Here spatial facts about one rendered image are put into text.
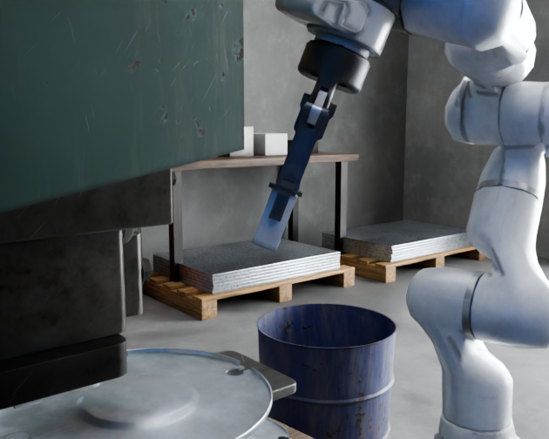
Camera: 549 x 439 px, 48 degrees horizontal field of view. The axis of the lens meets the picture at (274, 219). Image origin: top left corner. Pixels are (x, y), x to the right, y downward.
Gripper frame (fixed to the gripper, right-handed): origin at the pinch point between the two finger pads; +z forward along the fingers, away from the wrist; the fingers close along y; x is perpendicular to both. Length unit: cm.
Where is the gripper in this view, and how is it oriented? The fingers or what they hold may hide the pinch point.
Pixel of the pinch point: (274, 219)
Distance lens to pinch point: 71.6
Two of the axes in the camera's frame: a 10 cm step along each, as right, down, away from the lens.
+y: 0.6, -1.1, 9.9
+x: -9.3, -3.6, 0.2
